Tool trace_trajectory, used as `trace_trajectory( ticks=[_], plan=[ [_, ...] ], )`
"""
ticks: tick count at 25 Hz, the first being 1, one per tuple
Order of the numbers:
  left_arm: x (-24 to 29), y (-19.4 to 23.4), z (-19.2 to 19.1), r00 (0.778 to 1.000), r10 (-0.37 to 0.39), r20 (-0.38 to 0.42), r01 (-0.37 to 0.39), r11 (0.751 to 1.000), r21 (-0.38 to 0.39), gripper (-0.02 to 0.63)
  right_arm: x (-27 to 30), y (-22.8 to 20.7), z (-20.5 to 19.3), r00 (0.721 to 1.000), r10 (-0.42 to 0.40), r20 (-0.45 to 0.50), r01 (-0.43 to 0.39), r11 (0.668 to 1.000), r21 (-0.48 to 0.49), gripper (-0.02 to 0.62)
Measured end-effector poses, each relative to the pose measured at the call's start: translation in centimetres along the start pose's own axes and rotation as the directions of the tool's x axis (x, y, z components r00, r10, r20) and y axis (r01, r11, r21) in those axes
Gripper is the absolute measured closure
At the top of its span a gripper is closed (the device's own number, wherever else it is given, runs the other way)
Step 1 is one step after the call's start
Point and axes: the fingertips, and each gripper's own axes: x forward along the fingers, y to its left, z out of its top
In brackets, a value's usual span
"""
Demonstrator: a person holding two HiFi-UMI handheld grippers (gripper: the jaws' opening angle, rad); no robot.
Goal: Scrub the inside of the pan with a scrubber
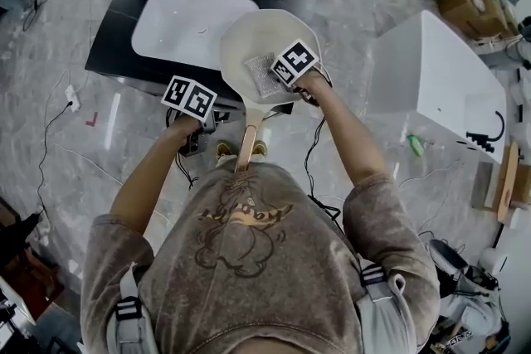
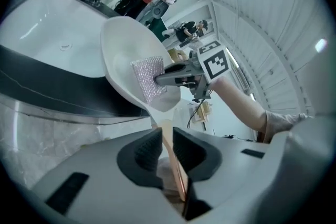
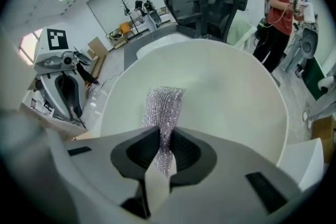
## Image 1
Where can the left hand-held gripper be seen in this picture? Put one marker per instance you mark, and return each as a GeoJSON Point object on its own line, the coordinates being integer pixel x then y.
{"type": "Point", "coordinates": [188, 97]}

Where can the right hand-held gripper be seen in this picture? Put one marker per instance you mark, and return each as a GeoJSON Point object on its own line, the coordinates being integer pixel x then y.
{"type": "Point", "coordinates": [296, 60]}

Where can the grey scouring sponge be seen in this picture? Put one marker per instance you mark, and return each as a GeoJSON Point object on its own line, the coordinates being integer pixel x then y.
{"type": "Point", "coordinates": [259, 74]}

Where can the person's right forearm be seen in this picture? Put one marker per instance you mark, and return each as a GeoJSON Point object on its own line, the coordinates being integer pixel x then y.
{"type": "Point", "coordinates": [348, 137]}

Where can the person's left forearm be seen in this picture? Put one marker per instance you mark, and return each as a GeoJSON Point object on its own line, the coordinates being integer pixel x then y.
{"type": "Point", "coordinates": [149, 174]}

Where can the person's left shoe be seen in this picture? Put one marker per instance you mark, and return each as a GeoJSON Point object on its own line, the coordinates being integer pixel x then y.
{"type": "Point", "coordinates": [224, 148]}

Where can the person's shoe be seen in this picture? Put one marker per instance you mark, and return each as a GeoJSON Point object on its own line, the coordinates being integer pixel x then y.
{"type": "Point", "coordinates": [260, 147]}
{"type": "Point", "coordinates": [224, 148]}

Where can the person's right shoe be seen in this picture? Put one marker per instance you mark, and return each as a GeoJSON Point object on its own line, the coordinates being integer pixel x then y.
{"type": "Point", "coordinates": [260, 147]}

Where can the white sink basin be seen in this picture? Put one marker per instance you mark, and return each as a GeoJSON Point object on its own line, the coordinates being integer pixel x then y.
{"type": "Point", "coordinates": [186, 25]}

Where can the dark sink cabinet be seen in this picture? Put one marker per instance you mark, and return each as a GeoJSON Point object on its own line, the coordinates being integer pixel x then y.
{"type": "Point", "coordinates": [112, 41]}

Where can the large white box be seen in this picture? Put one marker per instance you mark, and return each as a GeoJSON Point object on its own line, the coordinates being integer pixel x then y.
{"type": "Point", "coordinates": [435, 74]}

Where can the green plastic bottle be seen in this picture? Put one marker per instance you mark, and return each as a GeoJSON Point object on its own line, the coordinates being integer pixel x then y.
{"type": "Point", "coordinates": [416, 145]}

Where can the white power strip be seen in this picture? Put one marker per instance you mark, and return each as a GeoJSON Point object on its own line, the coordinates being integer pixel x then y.
{"type": "Point", "coordinates": [73, 97]}

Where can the brown cardboard box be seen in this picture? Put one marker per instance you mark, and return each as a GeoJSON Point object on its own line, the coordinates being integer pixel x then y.
{"type": "Point", "coordinates": [460, 4]}

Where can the brown printed t-shirt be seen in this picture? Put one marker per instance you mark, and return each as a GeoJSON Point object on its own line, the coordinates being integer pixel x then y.
{"type": "Point", "coordinates": [257, 294]}

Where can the wooden round side table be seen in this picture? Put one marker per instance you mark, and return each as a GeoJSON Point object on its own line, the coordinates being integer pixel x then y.
{"type": "Point", "coordinates": [508, 182]}

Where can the white cylindrical device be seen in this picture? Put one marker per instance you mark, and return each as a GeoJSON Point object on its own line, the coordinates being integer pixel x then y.
{"type": "Point", "coordinates": [493, 260]}

